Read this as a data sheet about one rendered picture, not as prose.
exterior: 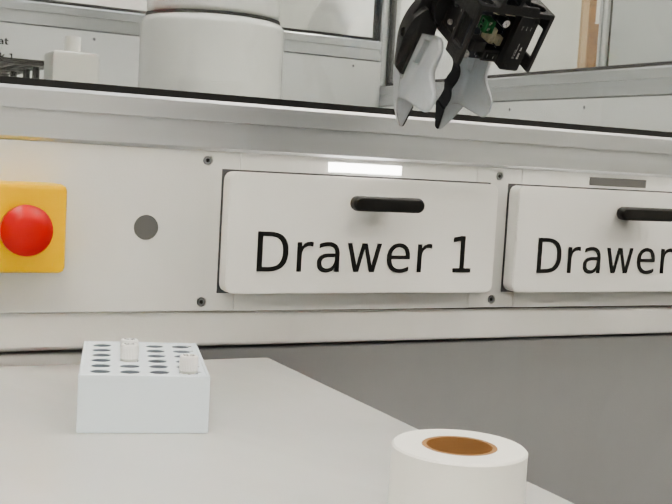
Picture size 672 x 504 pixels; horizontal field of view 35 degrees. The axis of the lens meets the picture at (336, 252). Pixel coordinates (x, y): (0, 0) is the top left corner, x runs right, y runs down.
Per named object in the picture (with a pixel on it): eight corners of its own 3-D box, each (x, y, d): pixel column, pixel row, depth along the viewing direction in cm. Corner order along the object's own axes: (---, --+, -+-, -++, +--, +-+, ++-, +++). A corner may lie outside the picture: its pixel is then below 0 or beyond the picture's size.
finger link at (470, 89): (457, 157, 94) (484, 66, 88) (430, 119, 98) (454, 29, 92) (488, 155, 95) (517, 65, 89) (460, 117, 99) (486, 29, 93)
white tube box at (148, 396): (207, 433, 70) (210, 376, 70) (76, 433, 69) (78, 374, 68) (194, 392, 82) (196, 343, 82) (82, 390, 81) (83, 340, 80)
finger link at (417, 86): (393, 149, 91) (446, 57, 86) (368, 110, 95) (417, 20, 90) (423, 155, 92) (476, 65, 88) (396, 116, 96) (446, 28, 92)
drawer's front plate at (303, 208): (491, 292, 110) (499, 184, 109) (224, 294, 96) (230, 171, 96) (482, 290, 111) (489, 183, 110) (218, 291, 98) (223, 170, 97)
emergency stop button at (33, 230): (54, 257, 84) (55, 206, 83) (1, 257, 82) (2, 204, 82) (45, 253, 86) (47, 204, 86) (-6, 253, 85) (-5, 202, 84)
